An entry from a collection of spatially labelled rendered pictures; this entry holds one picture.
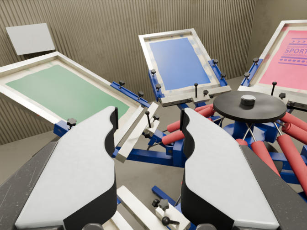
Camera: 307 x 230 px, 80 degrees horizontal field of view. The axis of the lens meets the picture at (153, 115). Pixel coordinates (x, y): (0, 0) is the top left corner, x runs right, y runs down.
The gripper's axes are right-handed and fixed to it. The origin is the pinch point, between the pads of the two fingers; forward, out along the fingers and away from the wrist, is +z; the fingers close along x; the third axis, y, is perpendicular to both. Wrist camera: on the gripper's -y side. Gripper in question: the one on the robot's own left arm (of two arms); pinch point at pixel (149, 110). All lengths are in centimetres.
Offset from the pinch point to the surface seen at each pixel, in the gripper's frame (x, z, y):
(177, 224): 11, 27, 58
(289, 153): 58, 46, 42
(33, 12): -170, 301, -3
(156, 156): 6, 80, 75
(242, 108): 43, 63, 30
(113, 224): -13, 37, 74
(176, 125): 17, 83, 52
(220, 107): 34, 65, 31
